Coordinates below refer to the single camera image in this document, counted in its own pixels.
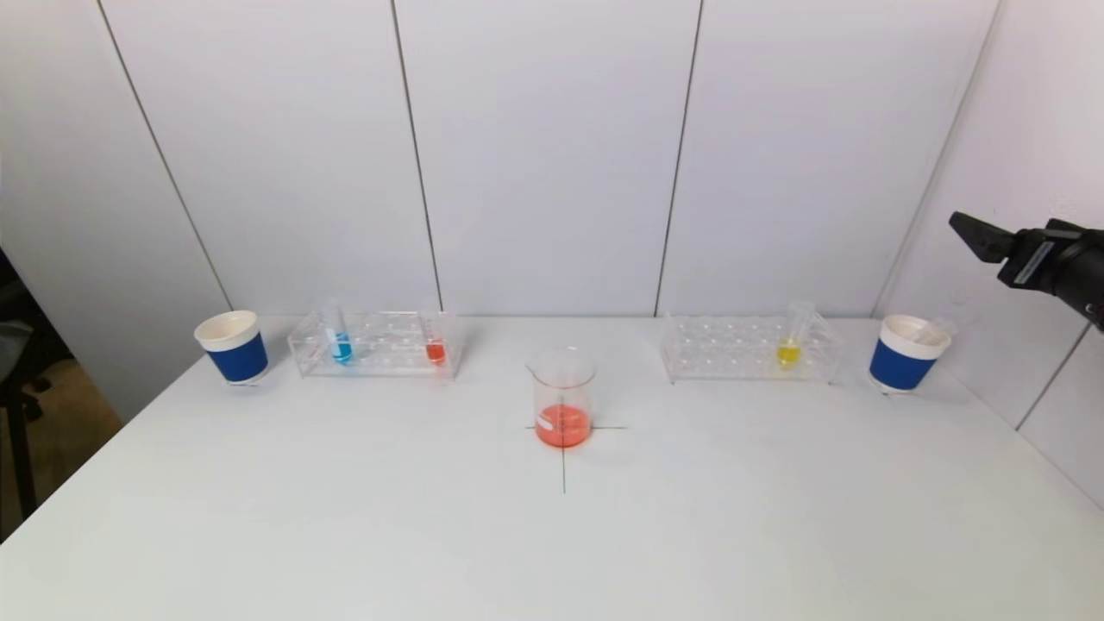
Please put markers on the test tube with red pigment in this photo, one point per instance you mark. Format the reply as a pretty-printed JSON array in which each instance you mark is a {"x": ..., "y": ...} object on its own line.
[{"x": 936, "y": 330}]

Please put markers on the test tube with yellow pigment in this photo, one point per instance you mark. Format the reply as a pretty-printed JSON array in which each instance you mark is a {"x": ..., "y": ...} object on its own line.
[{"x": 787, "y": 354}]

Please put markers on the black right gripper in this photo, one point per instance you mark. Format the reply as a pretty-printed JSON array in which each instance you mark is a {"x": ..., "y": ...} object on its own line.
[{"x": 1031, "y": 258}]

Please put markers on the test tube with orange pigment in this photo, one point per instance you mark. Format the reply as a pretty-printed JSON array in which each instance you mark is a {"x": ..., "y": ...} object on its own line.
[{"x": 436, "y": 352}]

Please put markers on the blue white paper cup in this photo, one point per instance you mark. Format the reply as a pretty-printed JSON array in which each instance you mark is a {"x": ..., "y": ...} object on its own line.
[
  {"x": 897, "y": 366},
  {"x": 237, "y": 358}
]

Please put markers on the clear acrylic test tube rack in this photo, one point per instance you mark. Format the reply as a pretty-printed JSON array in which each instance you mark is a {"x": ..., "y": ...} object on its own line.
[
  {"x": 384, "y": 347},
  {"x": 742, "y": 349}
]

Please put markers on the clear glass beaker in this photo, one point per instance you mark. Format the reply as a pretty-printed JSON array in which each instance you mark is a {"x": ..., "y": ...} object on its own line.
[{"x": 565, "y": 427}]

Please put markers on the test tube with blue pigment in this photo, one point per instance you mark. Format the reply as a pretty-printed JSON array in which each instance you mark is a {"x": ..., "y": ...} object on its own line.
[{"x": 342, "y": 349}]

